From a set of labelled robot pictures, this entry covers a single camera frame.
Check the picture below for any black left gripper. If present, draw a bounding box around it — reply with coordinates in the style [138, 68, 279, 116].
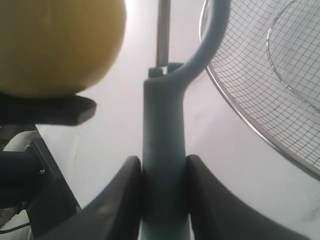
[0, 94, 97, 240]

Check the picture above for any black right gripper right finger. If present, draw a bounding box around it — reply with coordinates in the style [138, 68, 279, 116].
[186, 155, 307, 240]

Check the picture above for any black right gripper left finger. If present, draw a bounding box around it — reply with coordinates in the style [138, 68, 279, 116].
[41, 156, 143, 240]

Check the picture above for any teal handled peeler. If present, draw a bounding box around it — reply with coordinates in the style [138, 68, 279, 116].
[141, 0, 231, 240]

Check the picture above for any yellow lemon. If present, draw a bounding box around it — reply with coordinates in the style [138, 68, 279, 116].
[0, 0, 127, 99]

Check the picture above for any steel wire mesh basket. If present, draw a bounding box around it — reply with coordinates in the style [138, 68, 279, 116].
[206, 0, 320, 179]

